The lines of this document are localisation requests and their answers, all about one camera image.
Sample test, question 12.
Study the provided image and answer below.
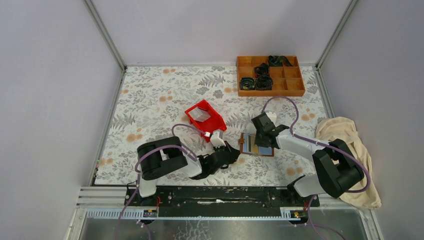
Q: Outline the orange card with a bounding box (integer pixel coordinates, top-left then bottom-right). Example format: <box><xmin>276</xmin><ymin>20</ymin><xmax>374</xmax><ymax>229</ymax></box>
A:
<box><xmin>242</xmin><ymin>134</ymin><xmax>258</xmax><ymax>154</ymax></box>

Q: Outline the brown leather card holder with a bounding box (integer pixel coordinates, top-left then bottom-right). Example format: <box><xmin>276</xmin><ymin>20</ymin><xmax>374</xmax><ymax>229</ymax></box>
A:
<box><xmin>238</xmin><ymin>132</ymin><xmax>275</xmax><ymax>157</ymax></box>

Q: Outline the red plastic bin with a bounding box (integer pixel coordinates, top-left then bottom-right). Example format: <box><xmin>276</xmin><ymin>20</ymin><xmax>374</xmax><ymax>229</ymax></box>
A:
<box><xmin>184</xmin><ymin>99</ymin><xmax>227</xmax><ymax>133</ymax></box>

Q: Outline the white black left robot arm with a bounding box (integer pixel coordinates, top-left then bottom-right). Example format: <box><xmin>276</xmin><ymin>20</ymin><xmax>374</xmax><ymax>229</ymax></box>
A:
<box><xmin>134</xmin><ymin>136</ymin><xmax>241</xmax><ymax>206</ymax></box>

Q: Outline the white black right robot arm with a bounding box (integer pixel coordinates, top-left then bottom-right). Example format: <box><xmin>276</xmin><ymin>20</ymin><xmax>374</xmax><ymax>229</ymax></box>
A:
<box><xmin>251</xmin><ymin>112</ymin><xmax>366</xmax><ymax>206</ymax></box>

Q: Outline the stack of credit cards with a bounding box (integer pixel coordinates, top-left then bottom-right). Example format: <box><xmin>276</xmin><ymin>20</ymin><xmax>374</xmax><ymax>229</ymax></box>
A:
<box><xmin>188</xmin><ymin>107</ymin><xmax>211</xmax><ymax>122</ymax></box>

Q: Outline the dark floral rolled cloth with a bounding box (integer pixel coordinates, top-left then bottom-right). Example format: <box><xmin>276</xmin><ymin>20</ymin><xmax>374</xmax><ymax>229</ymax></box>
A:
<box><xmin>239</xmin><ymin>77</ymin><xmax>256</xmax><ymax>91</ymax></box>

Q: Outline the wooden compartment tray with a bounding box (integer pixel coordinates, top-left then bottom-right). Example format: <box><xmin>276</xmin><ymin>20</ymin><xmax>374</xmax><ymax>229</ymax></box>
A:
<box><xmin>236</xmin><ymin>55</ymin><xmax>306</xmax><ymax>97</ymax></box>

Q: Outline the beige crumpled cloth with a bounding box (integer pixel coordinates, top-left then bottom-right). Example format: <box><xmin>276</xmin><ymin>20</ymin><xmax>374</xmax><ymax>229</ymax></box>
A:
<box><xmin>315</xmin><ymin>116</ymin><xmax>382</xmax><ymax>210</ymax></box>

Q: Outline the floral patterned table mat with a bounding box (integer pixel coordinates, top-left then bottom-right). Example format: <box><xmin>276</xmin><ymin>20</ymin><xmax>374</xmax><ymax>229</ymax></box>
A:
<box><xmin>94</xmin><ymin>66</ymin><xmax>327</xmax><ymax>186</ymax></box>

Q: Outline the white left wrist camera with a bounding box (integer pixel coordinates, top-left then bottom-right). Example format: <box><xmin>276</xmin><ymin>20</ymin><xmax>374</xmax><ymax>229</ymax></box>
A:
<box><xmin>204</xmin><ymin>129</ymin><xmax>226</xmax><ymax>148</ymax></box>

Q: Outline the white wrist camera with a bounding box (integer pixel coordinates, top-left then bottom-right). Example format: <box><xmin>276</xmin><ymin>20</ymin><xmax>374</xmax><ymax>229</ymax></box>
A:
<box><xmin>265</xmin><ymin>111</ymin><xmax>277</xmax><ymax>125</ymax></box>
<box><xmin>204</xmin><ymin>129</ymin><xmax>226</xmax><ymax>148</ymax></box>

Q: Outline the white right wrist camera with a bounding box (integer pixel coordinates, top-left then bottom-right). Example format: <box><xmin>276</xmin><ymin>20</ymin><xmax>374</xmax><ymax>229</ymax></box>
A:
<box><xmin>265</xmin><ymin>111</ymin><xmax>277</xmax><ymax>125</ymax></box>

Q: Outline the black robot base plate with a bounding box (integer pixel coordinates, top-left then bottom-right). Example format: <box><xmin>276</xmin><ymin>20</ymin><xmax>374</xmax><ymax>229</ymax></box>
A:
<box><xmin>124</xmin><ymin>186</ymin><xmax>320</xmax><ymax>218</ymax></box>

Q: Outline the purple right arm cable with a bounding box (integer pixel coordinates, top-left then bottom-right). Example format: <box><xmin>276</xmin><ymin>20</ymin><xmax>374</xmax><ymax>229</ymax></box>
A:
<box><xmin>261</xmin><ymin>96</ymin><xmax>372</xmax><ymax>240</ymax></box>

